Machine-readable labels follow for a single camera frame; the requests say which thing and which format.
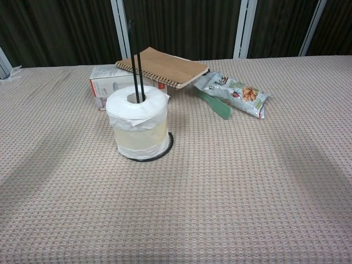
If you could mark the white paper towel roll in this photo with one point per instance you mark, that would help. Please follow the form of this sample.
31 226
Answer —
137 123

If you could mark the green plastic spatula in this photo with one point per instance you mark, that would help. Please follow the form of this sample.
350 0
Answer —
220 108

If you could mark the brown spiral notebook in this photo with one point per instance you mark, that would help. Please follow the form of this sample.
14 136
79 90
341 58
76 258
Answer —
170 68

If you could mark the beige woven tablecloth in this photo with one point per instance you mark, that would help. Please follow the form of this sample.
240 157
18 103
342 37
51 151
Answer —
220 178

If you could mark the silver green snack bag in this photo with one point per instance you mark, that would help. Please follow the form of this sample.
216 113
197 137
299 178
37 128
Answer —
242 96

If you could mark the white cardboard product box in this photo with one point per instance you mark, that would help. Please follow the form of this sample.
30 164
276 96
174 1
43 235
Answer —
110 79

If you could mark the dark pleated curtain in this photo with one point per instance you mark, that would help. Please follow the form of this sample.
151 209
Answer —
187 24

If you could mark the aluminium frame post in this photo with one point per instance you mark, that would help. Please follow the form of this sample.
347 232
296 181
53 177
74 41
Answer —
4 64
121 30
246 27
313 27

